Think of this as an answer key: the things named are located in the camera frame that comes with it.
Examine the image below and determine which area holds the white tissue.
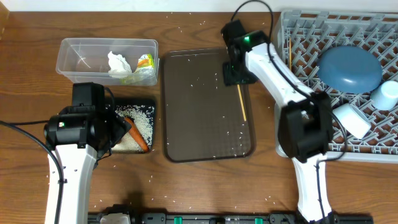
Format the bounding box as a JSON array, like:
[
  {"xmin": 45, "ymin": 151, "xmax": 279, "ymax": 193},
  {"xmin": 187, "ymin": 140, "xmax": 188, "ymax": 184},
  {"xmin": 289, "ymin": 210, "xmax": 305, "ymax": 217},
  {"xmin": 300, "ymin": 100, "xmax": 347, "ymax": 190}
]
[{"xmin": 108, "ymin": 51, "xmax": 132, "ymax": 78}]

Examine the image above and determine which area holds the wooden chopstick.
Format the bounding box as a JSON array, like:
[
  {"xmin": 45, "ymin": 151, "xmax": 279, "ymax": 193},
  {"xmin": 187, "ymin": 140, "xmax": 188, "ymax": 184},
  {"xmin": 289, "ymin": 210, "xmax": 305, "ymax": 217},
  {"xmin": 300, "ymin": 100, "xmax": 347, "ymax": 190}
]
[
  {"xmin": 289, "ymin": 38, "xmax": 292, "ymax": 71},
  {"xmin": 237, "ymin": 85, "xmax": 247, "ymax": 122}
]

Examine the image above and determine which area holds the orange carrot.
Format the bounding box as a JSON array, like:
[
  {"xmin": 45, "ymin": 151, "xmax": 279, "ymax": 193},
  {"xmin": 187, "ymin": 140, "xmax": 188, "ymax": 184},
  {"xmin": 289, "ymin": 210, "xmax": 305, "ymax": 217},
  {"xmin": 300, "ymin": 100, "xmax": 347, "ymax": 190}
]
[{"xmin": 124, "ymin": 117, "xmax": 149, "ymax": 152}]

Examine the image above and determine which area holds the pile of rice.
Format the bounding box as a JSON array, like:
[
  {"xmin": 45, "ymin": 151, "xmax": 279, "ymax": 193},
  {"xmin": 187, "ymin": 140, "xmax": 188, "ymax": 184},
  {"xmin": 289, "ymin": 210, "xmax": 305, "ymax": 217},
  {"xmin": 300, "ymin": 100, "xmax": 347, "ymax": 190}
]
[{"xmin": 111, "ymin": 105, "xmax": 155, "ymax": 153}]

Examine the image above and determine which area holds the green snack wrapper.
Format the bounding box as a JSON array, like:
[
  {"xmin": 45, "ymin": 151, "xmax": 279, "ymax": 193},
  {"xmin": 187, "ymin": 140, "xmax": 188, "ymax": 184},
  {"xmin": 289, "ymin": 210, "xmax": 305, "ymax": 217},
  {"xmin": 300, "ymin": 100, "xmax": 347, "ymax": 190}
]
[{"xmin": 121, "ymin": 54, "xmax": 156, "ymax": 85}]

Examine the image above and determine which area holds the dark blue plate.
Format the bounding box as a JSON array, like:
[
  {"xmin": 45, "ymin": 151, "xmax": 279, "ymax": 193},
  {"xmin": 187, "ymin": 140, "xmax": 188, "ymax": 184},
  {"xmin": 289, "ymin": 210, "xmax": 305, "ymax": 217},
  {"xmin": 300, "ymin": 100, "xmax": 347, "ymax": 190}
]
[{"xmin": 317, "ymin": 46, "xmax": 382, "ymax": 94}]

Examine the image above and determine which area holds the light blue bowl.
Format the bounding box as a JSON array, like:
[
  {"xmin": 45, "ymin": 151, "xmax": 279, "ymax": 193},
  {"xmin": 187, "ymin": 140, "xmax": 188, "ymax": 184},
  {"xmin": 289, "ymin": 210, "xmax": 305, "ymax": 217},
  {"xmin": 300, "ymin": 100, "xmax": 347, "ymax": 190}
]
[{"xmin": 333, "ymin": 103, "xmax": 371, "ymax": 139}]

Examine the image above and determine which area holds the light blue cup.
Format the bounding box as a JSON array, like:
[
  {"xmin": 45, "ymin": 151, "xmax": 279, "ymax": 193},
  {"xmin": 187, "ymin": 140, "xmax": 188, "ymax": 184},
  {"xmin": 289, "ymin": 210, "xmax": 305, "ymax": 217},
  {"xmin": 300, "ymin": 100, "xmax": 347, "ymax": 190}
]
[{"xmin": 370, "ymin": 81, "xmax": 397, "ymax": 110}]

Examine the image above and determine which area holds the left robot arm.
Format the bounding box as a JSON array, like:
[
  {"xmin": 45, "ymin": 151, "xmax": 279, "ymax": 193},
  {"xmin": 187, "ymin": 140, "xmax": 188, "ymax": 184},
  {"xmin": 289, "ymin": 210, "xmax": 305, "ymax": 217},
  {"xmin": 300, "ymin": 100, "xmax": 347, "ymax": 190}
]
[{"xmin": 44, "ymin": 82, "xmax": 131, "ymax": 223}]

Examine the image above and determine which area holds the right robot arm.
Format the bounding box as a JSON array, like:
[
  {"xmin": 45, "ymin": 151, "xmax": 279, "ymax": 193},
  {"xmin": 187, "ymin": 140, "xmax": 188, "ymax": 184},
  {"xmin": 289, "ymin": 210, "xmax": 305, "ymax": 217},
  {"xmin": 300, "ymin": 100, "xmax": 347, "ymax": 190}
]
[{"xmin": 221, "ymin": 20, "xmax": 333, "ymax": 223}]

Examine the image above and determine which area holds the grey dishwasher rack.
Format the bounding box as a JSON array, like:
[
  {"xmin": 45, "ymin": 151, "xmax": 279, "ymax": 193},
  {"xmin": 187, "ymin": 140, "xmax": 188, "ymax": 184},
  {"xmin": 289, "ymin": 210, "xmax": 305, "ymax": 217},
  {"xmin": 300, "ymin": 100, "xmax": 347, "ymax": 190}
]
[{"xmin": 273, "ymin": 9, "xmax": 397, "ymax": 164}]

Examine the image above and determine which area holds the clear plastic bin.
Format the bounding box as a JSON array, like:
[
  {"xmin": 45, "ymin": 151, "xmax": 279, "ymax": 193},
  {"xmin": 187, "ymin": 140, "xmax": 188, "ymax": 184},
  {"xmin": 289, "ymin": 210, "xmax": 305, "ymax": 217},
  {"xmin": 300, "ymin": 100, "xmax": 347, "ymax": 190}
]
[{"xmin": 56, "ymin": 38, "xmax": 159, "ymax": 86}]

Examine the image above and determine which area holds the black tray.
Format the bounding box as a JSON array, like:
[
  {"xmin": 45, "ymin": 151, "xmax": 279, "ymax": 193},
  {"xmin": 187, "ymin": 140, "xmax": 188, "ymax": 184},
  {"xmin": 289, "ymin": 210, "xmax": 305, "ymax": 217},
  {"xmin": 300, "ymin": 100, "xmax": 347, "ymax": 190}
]
[{"xmin": 105, "ymin": 96, "xmax": 159, "ymax": 154}]

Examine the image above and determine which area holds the brown serving tray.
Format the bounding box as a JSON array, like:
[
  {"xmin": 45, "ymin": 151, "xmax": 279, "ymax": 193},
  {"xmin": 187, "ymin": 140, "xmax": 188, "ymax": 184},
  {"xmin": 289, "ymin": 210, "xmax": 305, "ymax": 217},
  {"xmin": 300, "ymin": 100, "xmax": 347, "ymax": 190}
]
[{"xmin": 162, "ymin": 49, "xmax": 256, "ymax": 163}]

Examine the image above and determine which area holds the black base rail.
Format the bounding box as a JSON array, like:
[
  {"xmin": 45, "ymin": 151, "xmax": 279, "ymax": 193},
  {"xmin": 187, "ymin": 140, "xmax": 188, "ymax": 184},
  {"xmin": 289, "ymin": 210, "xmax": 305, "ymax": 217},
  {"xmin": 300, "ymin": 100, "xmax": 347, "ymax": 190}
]
[{"xmin": 88, "ymin": 212, "xmax": 374, "ymax": 224}]

